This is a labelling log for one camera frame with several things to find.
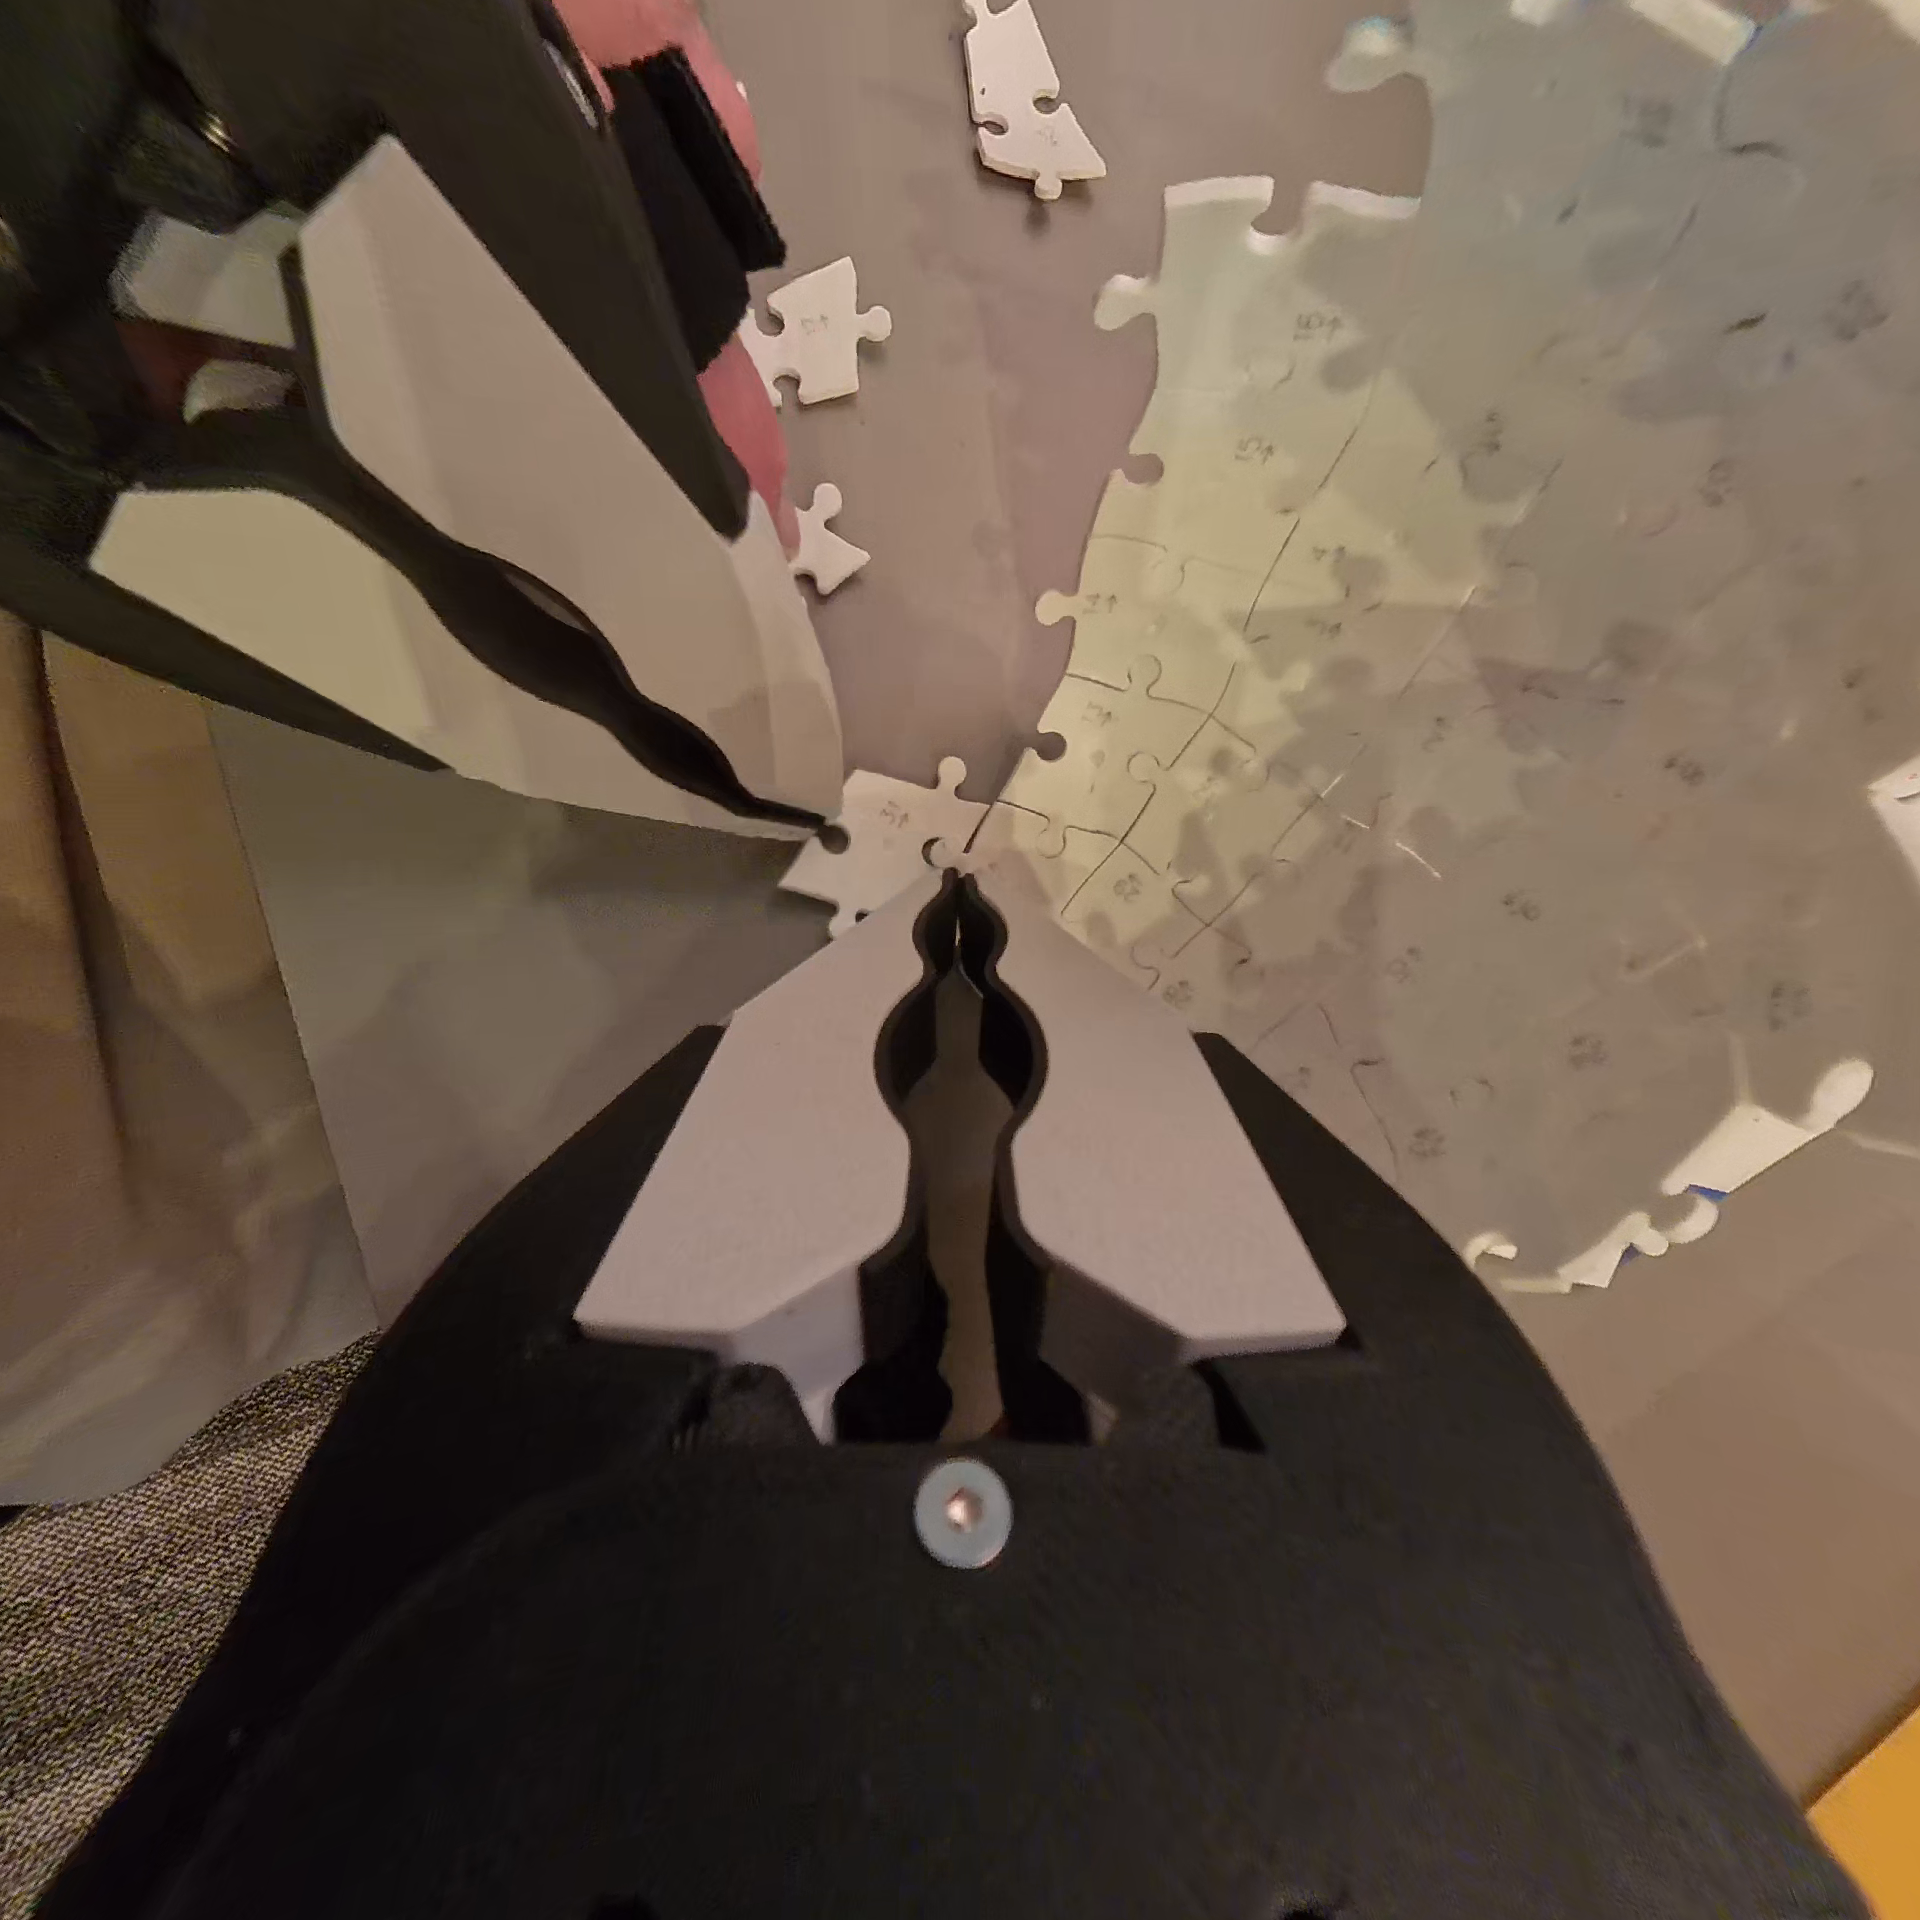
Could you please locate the partly built puzzle ball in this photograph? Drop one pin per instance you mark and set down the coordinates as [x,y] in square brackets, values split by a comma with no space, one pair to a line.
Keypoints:
[1501,600]

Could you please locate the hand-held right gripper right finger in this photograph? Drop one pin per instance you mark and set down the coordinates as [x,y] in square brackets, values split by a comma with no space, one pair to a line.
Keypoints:
[1171,1201]

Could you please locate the person's left hand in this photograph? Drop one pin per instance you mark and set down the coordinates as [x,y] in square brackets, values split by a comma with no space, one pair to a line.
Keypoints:
[745,428]

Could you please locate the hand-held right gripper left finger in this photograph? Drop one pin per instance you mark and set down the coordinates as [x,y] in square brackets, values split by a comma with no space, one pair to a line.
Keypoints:
[750,1185]

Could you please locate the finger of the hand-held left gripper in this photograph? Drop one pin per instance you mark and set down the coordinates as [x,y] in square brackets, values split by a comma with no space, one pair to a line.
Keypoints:
[524,420]
[331,616]

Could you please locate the white puzzle piece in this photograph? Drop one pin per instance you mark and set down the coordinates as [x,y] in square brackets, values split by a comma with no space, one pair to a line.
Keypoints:
[885,818]

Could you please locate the yellow box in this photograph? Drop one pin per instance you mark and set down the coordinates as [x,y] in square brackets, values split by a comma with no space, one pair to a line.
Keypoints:
[1876,1844]

